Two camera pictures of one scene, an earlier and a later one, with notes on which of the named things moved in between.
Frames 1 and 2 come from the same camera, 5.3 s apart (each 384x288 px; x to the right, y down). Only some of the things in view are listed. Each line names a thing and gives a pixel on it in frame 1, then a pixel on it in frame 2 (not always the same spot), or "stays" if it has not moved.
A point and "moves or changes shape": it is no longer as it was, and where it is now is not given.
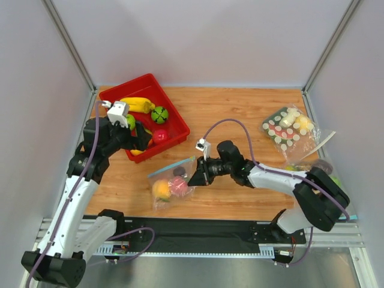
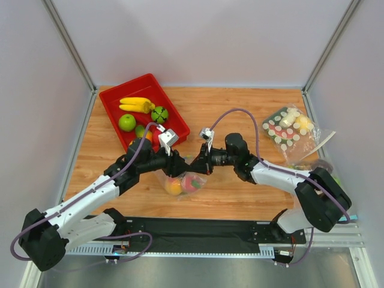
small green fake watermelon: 159,114 stays
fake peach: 161,189 → 174,186
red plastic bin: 147,87 stays
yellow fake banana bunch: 139,104 stays
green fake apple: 131,121 stays
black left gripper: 139,135 → 171,164
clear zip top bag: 170,186 moves or changes shape
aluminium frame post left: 69,42 stays
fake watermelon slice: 278,133 stays
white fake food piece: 288,119 stays
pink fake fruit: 179,185 moves or changes shape
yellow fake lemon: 303,122 stays
